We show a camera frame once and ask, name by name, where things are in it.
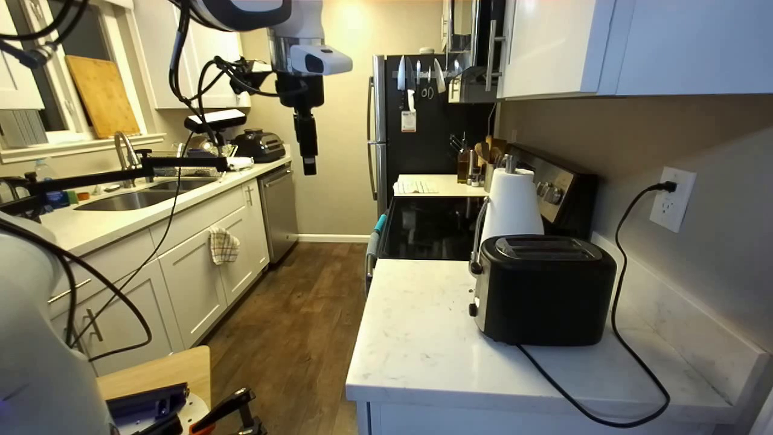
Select stainless black electric stove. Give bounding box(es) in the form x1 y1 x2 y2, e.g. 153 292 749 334
364 141 601 280

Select black toaster power cable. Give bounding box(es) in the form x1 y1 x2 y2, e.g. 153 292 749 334
514 179 679 429

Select dark glass bottle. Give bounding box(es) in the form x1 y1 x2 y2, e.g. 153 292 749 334
455 131 474 185

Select black red clamp tool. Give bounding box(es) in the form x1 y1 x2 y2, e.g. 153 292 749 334
188 384 265 435

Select dark blue black case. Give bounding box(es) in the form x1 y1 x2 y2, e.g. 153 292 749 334
105 382 194 435

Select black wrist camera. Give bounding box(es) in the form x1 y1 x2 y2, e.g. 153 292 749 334
212 56 281 98

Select black refrigerator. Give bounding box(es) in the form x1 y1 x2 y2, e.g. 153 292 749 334
368 53 497 219

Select stainless kitchen sink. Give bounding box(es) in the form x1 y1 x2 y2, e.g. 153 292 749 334
74 176 222 214

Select white base cabinet with drawer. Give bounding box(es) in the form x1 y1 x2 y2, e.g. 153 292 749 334
352 398 727 435

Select black countertop appliance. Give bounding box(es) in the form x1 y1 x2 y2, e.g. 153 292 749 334
231 127 288 163

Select stainless dishwasher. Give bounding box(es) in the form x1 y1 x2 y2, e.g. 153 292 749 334
257 163 303 268

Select white cabinets above sink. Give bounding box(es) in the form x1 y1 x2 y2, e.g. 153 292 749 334
130 0 253 112

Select white sink base cabinets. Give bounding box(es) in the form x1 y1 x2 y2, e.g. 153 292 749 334
47 179 274 376

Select black two-slot toaster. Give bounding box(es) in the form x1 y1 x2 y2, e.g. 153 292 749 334
468 232 619 348

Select chrome sink faucet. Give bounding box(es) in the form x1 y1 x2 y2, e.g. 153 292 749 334
112 131 141 174

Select white wall outlet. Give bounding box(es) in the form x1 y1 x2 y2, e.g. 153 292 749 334
647 163 699 234

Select white paper towel roll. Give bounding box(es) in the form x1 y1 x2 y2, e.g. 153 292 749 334
478 163 547 243

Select chrome kettle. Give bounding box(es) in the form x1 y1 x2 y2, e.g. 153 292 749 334
187 131 226 162

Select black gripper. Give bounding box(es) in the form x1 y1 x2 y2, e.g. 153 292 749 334
276 69 327 176

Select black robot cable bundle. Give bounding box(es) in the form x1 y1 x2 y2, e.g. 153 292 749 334
166 2 281 135

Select white upper wall cabinet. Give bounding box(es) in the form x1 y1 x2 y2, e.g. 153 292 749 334
495 0 773 102

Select wooden knife block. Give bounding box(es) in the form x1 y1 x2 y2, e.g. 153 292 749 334
470 135 509 187

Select wooden cutting board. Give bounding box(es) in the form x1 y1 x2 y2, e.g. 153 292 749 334
65 53 142 141

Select white hanging dish towel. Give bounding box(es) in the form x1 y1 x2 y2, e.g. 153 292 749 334
206 225 242 268

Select wooden board table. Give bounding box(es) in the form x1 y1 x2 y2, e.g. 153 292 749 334
95 346 216 413

